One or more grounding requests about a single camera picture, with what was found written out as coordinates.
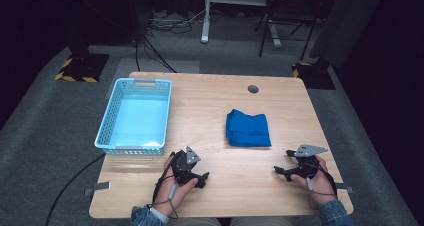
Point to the light blue plastic basket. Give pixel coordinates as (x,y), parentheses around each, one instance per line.
(140,122)

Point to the white wristband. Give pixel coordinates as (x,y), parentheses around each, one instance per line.
(159,214)

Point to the black yellow-striped stand base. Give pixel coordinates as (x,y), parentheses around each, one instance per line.
(83,67)
(315,76)

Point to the black stand pole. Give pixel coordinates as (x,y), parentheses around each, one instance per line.
(137,16)

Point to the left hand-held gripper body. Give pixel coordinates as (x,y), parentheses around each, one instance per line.
(181,164)

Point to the person's right hand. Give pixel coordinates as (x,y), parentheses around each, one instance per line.
(321,186)

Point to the black folding chair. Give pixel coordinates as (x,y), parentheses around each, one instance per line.
(266,26)

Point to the grey metal table bracket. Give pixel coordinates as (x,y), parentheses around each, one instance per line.
(345,188)
(100,186)

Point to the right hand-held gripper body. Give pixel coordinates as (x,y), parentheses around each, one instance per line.
(308,166)

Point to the person's left hand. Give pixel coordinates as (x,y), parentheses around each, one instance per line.
(173,196)

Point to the white desk frame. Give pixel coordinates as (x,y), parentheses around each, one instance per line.
(205,26)

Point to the dark curtain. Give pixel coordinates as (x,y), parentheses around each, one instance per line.
(346,22)

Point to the blue cloth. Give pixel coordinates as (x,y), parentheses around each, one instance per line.
(247,129)

